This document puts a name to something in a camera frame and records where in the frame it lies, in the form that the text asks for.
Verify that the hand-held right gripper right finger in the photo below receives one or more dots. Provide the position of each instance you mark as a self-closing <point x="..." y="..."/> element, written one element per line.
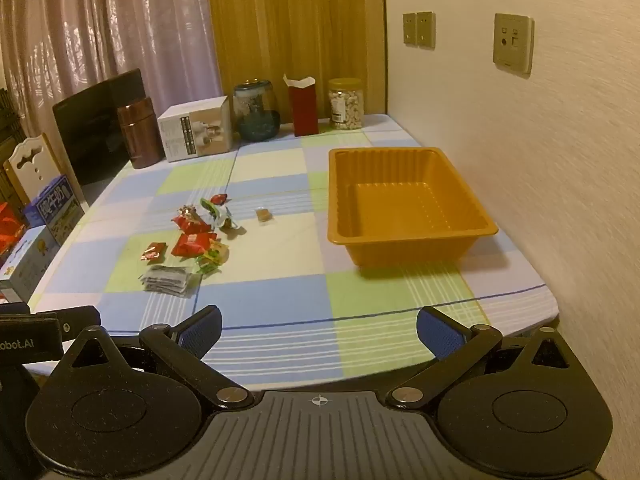
<point x="437" y="332"/>

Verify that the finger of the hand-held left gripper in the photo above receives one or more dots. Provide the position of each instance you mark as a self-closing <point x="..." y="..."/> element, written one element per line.
<point x="75" y="317"/>

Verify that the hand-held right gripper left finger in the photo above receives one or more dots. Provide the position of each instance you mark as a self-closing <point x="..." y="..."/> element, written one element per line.
<point x="202" y="331"/>

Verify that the grey printed snack packet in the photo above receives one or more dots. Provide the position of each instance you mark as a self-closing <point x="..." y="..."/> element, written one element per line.
<point x="165" y="280"/>

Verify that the green yellow snack packet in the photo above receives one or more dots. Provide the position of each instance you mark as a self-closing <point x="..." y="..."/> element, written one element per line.
<point x="212" y="258"/>

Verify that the large red snack packet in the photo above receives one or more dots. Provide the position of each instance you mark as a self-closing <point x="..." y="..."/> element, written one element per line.
<point x="192" y="245"/>

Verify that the small red foil wrapper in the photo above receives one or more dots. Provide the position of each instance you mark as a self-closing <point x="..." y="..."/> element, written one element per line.
<point x="154" y="251"/>

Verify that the orange plastic tray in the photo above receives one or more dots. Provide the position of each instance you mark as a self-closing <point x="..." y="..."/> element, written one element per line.
<point x="400" y="210"/>

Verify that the small brown candy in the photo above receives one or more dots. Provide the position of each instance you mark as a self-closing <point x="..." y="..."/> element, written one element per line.
<point x="263" y="215"/>

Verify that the white blue cardboard box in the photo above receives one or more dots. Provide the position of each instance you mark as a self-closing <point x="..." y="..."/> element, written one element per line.
<point x="30" y="260"/>

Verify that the checked pastel tablecloth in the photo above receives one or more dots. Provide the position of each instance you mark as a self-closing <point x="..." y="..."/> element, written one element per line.
<point x="280" y="285"/>

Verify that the red gift bag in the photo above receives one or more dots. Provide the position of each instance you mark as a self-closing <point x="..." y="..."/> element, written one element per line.
<point x="10" y="230"/>

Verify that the red patterned snack packet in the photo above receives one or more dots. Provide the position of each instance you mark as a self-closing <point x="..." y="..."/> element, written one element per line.
<point x="189" y="222"/>

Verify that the blue printed carton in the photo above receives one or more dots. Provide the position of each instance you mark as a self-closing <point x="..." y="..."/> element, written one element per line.
<point x="55" y="205"/>

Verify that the white green snack packet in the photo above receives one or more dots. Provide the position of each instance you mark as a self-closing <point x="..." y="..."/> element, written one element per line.
<point x="218" y="212"/>

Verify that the gold brown wrapped candy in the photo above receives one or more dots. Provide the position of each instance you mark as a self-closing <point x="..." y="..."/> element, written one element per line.
<point x="188" y="209"/>

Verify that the small red wrapped candy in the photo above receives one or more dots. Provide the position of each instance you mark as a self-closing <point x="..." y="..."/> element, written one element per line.
<point x="220" y="198"/>

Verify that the white carved chair back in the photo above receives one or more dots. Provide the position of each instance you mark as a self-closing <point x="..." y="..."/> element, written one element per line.
<point x="30" y="160"/>

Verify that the black monitor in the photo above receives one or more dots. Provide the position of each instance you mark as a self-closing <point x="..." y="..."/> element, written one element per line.
<point x="85" y="130"/>

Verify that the brown cylindrical canister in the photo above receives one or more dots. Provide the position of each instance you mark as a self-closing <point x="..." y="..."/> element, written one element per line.
<point x="140" y="135"/>

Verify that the white printed cardboard box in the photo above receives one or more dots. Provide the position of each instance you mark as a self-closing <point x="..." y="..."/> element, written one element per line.
<point x="195" y="130"/>

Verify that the blue tinted glass jar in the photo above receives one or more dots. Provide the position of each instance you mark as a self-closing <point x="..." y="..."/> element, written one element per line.
<point x="255" y="115"/>

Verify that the dark red paper bag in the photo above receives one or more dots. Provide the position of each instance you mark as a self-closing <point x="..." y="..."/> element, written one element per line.
<point x="304" y="110"/>

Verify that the yellow lid nut jar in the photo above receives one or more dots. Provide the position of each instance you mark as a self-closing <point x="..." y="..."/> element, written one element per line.
<point x="345" y="105"/>

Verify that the pink sheer curtain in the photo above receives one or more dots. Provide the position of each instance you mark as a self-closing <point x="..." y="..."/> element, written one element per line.
<point x="100" y="20"/>

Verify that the yellow curtain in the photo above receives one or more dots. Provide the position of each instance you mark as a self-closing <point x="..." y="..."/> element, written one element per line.
<point x="295" y="20"/>

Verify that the beige wall socket plate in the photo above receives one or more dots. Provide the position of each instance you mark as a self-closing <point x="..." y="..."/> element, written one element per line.
<point x="512" y="42"/>

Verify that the beige wall switch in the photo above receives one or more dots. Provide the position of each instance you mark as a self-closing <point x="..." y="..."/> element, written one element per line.
<point x="410" y="29"/>
<point x="426" y="29"/>

